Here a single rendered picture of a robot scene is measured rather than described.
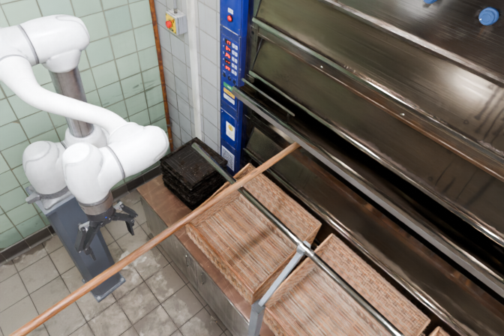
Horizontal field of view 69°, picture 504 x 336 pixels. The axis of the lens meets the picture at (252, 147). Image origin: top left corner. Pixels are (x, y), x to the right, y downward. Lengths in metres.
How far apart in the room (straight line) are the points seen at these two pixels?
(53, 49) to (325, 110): 1.01
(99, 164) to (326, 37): 0.89
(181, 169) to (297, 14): 1.11
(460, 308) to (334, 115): 0.91
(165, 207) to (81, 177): 1.34
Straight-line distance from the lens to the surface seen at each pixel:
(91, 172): 0.99
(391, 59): 1.30
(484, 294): 1.66
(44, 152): 1.77
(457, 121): 1.25
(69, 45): 1.42
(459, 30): 1.19
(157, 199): 2.33
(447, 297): 1.77
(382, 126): 1.42
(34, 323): 1.43
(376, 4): 1.29
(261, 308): 1.59
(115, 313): 2.68
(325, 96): 1.52
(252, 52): 1.75
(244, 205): 2.26
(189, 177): 2.09
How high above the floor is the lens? 2.43
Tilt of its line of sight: 45 degrees down
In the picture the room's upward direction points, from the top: 5 degrees clockwise
